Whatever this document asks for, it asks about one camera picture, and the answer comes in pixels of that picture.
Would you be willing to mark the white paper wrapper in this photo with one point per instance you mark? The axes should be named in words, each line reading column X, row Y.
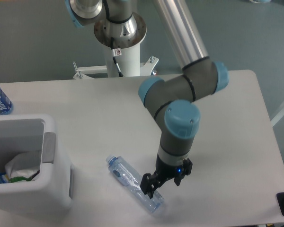
column 24, row 167

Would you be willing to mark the white trash can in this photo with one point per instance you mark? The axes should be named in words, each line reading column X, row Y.
column 51, row 190

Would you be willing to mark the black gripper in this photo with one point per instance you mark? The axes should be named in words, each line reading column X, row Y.
column 164, row 172

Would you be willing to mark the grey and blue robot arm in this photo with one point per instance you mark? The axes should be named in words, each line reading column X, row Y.
column 171, row 102

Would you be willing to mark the clear crushed plastic bottle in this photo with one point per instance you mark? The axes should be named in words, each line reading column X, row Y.
column 131, row 180

